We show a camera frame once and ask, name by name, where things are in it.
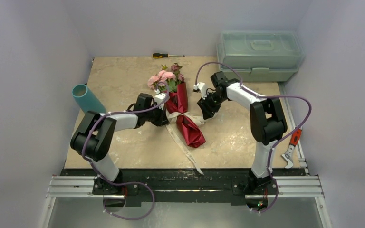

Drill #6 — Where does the cream printed ribbon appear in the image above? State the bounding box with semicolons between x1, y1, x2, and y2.
166;111;205;175

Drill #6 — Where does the green translucent plastic toolbox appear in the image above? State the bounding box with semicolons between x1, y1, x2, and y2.
217;31;304;82

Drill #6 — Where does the purple cable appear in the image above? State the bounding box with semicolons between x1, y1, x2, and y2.
194;61;313;214
81;81;171;221

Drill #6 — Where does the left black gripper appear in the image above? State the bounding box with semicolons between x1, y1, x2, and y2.
144;103;169;126

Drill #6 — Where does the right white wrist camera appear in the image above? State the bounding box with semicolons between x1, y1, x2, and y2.
193;82;209;99

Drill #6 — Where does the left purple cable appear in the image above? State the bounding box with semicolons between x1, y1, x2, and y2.
81;81;171;221

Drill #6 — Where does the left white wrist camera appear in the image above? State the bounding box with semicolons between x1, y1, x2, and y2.
154;90;169;108

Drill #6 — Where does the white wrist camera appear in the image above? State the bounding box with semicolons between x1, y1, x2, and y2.
193;82;209;99
154;90;169;108

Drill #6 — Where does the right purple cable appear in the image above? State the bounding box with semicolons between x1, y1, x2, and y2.
194;61;313;214

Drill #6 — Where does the orange handled utility knife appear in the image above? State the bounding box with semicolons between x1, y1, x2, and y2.
281;127;302;169

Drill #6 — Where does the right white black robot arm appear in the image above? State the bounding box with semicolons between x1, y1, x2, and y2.
193;71;288;193

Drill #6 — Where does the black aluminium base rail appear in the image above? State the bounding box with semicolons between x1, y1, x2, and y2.
47;169;323;208

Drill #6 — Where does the yellow black screwdriver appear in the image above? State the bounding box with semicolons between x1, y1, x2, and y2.
152;53;185;59

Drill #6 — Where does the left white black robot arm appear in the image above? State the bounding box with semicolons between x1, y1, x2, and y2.
70;93;169;194

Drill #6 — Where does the teal cylindrical vase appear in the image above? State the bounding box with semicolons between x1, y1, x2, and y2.
72;84;106;113

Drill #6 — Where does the pink flower bouquet red wrap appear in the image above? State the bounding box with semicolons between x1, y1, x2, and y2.
147;63;206;148

